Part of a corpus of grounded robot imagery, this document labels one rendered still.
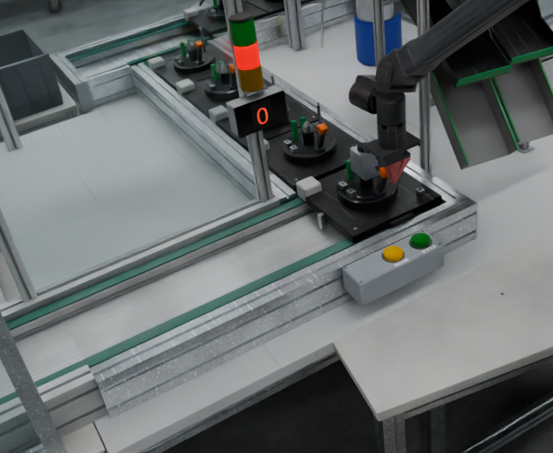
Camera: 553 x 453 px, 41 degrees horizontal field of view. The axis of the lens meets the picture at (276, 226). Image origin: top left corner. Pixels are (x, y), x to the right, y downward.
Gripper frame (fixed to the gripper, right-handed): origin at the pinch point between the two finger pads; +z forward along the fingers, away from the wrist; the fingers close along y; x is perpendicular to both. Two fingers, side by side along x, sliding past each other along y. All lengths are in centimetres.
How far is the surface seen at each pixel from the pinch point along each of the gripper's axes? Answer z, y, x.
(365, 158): -1.2, 0.7, -9.1
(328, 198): 9.3, 7.6, -14.7
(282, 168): 9.6, 9.2, -33.2
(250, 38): -31.0, 18.6, -21.0
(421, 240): 8.6, 1.5, 11.4
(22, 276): 5, 76, -26
